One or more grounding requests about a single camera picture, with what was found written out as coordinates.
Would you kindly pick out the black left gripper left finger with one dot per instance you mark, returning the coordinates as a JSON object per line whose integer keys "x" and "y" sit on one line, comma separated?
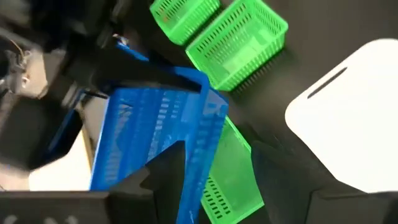
{"x": 93, "y": 208}

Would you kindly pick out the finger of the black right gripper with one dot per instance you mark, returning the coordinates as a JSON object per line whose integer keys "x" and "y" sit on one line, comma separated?
{"x": 130, "y": 71}

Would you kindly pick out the green slotted plastic basket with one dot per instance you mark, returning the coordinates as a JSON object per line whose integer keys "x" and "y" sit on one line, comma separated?
{"x": 183, "y": 18}
{"x": 233, "y": 174}
{"x": 236, "y": 56}

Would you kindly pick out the blue slotted plastic basket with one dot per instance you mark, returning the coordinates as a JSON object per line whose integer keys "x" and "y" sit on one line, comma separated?
{"x": 140, "y": 124}

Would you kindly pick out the wooden shelf with black frame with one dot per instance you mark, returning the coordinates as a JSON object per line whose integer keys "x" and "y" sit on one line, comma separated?
{"x": 62, "y": 168}

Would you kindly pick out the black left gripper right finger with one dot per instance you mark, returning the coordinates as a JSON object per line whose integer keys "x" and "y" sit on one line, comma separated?
{"x": 326, "y": 208}

